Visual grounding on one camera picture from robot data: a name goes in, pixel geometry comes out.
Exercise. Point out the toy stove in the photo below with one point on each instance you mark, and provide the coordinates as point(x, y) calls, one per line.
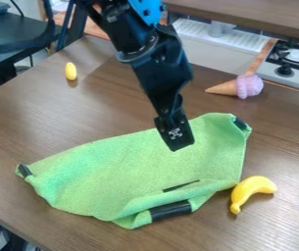
point(292, 65)

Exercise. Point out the green cloth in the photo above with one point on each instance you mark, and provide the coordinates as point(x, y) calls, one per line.
point(130, 170)

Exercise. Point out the yellow toy banana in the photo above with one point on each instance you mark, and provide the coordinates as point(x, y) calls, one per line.
point(248, 190)

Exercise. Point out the black table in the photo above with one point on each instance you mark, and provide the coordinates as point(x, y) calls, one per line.
point(7, 42)

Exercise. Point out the pink toy ice cream cone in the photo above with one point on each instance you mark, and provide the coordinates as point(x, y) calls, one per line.
point(241, 86)

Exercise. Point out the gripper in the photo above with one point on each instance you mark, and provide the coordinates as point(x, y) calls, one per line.
point(164, 68)

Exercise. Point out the toy sink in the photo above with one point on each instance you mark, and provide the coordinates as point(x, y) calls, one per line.
point(217, 49)

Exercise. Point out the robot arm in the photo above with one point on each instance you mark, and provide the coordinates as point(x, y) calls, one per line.
point(121, 23)

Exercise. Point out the small yellow toy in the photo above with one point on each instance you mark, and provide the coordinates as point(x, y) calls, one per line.
point(71, 71)

